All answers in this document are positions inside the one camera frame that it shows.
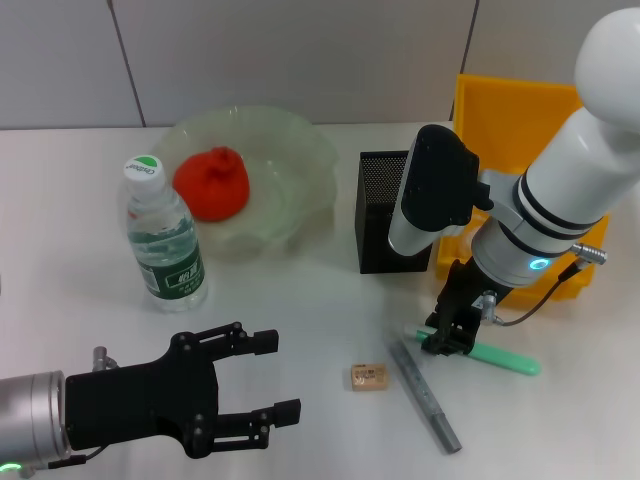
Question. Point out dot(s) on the clear glass fruit plate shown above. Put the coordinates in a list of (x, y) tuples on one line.
[(295, 165)]

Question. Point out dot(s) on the clear green-label water bottle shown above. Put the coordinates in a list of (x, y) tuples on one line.
[(167, 250)]

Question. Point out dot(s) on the yellow plastic storage bin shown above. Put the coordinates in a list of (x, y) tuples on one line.
[(510, 110)]

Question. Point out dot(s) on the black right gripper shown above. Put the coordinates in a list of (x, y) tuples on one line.
[(465, 295)]

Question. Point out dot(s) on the red ball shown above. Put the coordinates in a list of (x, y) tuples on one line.
[(215, 190)]

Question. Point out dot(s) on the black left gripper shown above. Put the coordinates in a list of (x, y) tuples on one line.
[(140, 400)]

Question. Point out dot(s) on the mint green pen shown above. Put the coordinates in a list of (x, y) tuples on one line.
[(505, 360)]

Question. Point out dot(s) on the black mesh pen holder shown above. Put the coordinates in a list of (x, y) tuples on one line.
[(380, 235)]

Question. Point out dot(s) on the grey marker pen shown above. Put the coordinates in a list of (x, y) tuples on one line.
[(422, 395)]

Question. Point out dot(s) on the small beige eraser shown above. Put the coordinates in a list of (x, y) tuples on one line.
[(369, 377)]

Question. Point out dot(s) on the white and silver right robot arm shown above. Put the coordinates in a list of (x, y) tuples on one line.
[(570, 175)]

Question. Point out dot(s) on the white and silver left robot arm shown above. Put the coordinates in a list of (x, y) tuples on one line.
[(30, 415)]

